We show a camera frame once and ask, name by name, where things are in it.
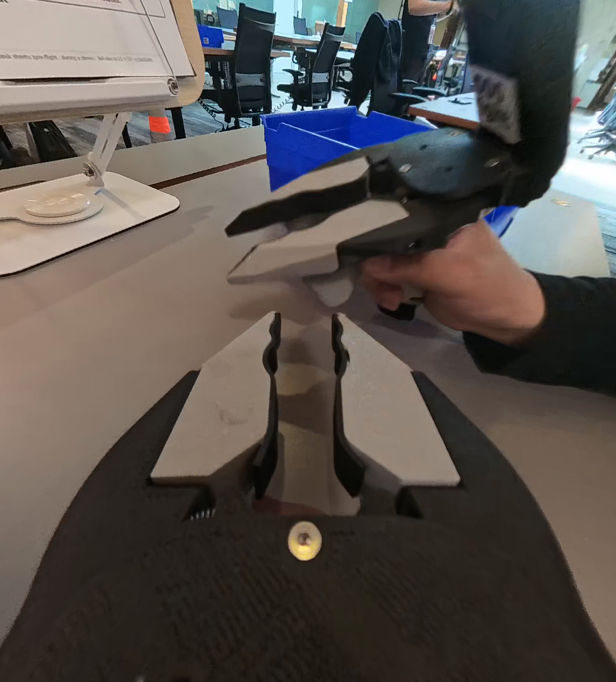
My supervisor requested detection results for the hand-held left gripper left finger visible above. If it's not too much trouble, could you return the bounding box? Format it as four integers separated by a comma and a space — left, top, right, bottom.
149, 312, 283, 499

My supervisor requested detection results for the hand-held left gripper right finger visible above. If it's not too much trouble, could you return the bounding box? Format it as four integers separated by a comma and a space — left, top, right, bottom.
331, 313, 462, 499

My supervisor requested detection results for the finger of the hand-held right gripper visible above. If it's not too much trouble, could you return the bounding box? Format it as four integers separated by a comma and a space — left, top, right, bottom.
226, 201, 411, 309
225, 156, 375, 239

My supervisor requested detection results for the blue plastic bin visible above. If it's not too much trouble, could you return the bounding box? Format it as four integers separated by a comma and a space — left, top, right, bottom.
261, 105, 519, 238

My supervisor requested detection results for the person's right forearm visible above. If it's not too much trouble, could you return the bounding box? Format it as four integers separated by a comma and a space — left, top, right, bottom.
462, 272, 616, 399

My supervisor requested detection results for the person's right hand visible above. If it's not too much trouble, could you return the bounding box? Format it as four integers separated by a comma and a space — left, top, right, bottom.
358, 221, 546, 347

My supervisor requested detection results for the wooden office desk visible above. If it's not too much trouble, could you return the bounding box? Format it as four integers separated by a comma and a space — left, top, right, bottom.
408, 93, 483, 132

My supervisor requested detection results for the black office chair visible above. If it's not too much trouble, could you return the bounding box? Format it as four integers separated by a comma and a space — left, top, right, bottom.
229, 2, 278, 127
277, 22, 347, 111

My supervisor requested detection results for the dark jacket on chair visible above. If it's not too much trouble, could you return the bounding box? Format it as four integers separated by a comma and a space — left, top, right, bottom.
348, 12, 405, 115

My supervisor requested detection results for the white document stand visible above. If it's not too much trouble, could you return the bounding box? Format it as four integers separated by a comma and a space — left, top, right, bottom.
0, 0, 206, 278

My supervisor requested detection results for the printed instruction sheet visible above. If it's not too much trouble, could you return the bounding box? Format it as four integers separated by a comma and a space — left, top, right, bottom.
0, 0, 196, 86

